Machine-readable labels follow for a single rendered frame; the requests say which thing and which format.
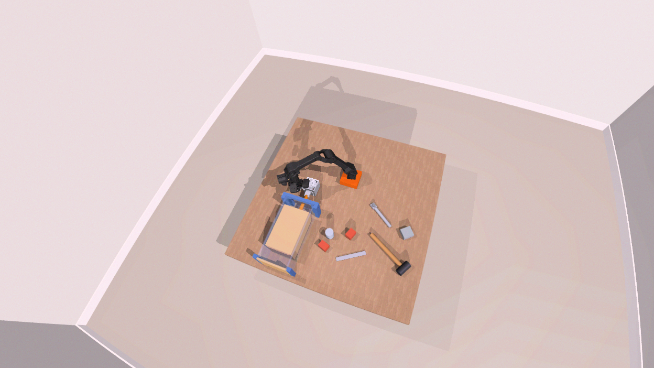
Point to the pale grey flat bar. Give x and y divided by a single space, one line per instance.
350 256

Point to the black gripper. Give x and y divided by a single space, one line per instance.
302 183

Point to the mallet with wooden handle and black head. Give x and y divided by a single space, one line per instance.
402 267

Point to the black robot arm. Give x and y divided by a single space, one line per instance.
292 169

